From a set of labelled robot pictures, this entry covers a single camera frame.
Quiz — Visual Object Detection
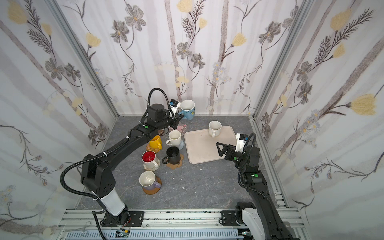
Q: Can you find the pink flower coaster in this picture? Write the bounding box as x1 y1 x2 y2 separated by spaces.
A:
176 124 188 136

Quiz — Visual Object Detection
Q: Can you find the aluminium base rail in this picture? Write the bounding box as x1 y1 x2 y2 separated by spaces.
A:
55 208 307 240

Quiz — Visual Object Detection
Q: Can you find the brown paw print coaster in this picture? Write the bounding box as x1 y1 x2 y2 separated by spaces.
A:
166 155 184 170

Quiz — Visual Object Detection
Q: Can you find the rattan woven round coaster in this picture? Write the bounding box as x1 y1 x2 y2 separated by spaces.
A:
146 144 161 154

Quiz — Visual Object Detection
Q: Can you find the white slotted cable duct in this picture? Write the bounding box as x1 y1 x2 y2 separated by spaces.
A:
65 229 243 240

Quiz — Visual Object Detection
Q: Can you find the woven multicolour round coaster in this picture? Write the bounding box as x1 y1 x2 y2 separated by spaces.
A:
143 159 160 172

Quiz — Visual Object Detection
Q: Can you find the beige serving tray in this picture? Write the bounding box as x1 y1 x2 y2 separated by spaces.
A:
184 126 237 165

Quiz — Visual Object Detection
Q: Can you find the lavender mug white inside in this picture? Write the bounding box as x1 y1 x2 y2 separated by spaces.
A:
139 171 162 191

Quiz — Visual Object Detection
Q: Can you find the grey round felt coaster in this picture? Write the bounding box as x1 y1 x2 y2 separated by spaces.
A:
178 140 185 151

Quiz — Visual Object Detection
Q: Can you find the blue mug white inside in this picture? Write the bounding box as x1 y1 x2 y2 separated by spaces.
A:
180 100 196 121

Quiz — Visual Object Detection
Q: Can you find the yellow mug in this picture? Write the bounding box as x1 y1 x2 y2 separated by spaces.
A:
149 135 163 150

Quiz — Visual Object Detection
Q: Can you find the black mug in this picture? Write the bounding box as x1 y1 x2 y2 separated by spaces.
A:
162 146 181 165

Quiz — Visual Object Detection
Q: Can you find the white mug red inside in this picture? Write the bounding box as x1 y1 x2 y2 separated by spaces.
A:
141 151 159 164

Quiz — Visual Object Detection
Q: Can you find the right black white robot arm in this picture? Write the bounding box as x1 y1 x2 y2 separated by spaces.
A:
216 143 296 240

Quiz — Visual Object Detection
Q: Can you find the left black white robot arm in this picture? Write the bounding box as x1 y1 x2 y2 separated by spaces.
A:
60 99 184 227

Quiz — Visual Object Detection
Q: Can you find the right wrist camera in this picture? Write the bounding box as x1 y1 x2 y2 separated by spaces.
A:
235 134 248 152

